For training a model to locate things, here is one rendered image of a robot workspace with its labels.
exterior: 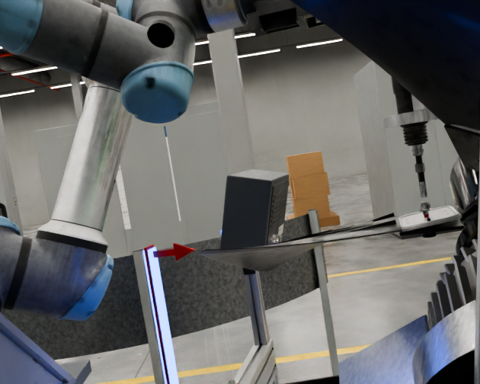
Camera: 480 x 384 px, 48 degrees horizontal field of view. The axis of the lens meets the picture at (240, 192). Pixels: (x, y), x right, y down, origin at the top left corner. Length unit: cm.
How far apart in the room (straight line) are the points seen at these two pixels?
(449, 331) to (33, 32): 47
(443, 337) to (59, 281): 60
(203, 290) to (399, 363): 189
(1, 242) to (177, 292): 162
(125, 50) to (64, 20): 6
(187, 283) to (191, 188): 432
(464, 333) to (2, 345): 50
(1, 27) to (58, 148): 653
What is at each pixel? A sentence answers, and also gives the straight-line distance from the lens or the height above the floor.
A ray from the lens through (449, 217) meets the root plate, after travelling 61.
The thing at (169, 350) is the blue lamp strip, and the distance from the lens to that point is 74.
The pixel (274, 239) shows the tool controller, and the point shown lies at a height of 108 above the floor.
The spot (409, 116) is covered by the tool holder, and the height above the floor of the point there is 130.
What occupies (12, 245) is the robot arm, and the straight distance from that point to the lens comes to 89.
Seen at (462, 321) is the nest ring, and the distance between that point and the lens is 46.
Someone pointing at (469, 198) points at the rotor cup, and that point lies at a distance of 63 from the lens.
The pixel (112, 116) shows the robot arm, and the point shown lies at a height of 139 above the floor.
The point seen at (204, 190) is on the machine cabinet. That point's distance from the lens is 670.
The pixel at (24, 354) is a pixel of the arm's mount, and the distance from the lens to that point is 75.
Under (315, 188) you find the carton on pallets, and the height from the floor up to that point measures 64.
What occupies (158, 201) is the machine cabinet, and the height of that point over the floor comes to 94.
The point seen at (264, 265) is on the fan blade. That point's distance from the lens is 77.
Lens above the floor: 128
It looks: 3 degrees down
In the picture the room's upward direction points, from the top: 9 degrees counter-clockwise
